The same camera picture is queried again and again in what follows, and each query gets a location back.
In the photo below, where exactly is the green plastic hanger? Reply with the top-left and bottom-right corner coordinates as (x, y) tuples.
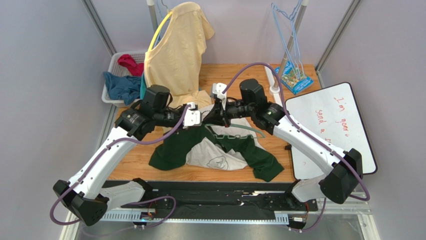
(203, 123), (266, 139)

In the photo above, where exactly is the green and white t-shirt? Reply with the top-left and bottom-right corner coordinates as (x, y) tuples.
(149, 118), (284, 182)

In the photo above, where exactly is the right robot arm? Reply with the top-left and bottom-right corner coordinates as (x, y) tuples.
(203, 78), (364, 204)

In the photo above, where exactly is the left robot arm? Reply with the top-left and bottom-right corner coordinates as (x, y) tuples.
(49, 85), (198, 226)

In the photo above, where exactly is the cream yellow t-shirt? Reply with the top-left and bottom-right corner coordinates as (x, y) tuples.
(143, 2), (215, 108)

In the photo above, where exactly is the teal garment on hanger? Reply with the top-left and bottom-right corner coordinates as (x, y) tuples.
(139, 72), (147, 100)

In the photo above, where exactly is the yellow plastic hanger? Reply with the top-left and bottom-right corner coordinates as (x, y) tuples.
(148, 10), (173, 51)

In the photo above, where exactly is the white clothes rack base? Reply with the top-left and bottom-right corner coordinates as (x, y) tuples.
(264, 66), (284, 106)

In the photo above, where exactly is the red garment in basket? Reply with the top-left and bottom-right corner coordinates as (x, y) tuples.
(117, 54), (144, 77)

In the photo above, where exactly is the blue garment in basket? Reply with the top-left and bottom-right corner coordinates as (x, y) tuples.
(103, 71), (142, 106)

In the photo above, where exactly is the white plastic laundry basket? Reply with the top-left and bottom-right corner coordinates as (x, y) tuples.
(101, 49), (146, 108)

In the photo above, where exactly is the white dry-erase board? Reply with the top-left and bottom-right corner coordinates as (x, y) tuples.
(285, 82), (378, 174)

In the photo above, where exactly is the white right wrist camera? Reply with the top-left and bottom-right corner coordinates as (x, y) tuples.
(210, 83), (227, 109)

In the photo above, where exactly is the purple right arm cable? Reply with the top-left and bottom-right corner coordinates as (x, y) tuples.
(221, 62), (371, 233)

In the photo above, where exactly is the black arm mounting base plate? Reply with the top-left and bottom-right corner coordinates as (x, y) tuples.
(139, 181), (319, 220)

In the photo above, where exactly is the blue wire hanger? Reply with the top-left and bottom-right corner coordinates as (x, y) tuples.
(270, 0), (309, 76)

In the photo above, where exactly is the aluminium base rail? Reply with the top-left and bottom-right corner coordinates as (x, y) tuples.
(60, 182), (380, 240)

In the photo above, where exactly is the aluminium frame post left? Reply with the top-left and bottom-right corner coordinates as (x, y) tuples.
(81, 0), (117, 56)

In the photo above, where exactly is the aluminium frame post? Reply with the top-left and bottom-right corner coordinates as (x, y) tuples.
(315, 0), (363, 74)
(81, 0), (117, 56)

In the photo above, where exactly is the aluminium frame post right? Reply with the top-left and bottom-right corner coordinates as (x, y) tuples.
(315, 0), (363, 74)

